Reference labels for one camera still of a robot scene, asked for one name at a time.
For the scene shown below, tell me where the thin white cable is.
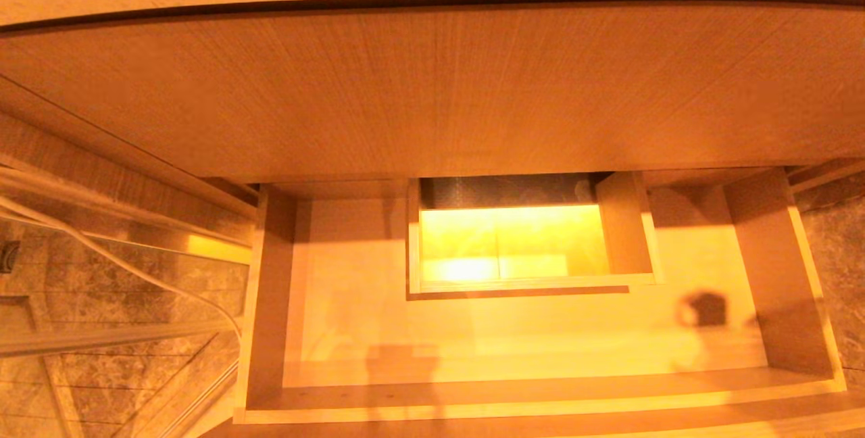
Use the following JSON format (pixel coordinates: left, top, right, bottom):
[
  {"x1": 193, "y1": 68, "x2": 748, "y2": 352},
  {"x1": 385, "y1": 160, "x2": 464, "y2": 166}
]
[{"x1": 0, "y1": 191, "x2": 243, "y2": 337}]

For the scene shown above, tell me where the wooden vanity drawer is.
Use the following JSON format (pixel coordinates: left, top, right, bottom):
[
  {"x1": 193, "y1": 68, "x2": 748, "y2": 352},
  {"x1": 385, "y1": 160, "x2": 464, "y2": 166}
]
[{"x1": 199, "y1": 166, "x2": 865, "y2": 438}]

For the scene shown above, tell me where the wooden vanity side panel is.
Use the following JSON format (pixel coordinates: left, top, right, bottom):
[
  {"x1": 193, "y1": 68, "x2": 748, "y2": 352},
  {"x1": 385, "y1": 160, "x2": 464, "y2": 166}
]
[{"x1": 0, "y1": 75, "x2": 261, "y2": 246}]

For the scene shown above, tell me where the wooden upper vanity front panel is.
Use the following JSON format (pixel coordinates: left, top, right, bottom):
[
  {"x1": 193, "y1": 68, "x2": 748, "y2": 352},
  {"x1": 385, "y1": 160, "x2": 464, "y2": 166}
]
[{"x1": 0, "y1": 2, "x2": 865, "y2": 185}]

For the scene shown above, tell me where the glass shower screen pale frame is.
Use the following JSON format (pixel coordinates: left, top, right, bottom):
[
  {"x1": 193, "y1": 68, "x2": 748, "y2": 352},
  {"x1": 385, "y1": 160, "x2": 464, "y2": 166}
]
[{"x1": 0, "y1": 164, "x2": 252, "y2": 438}]

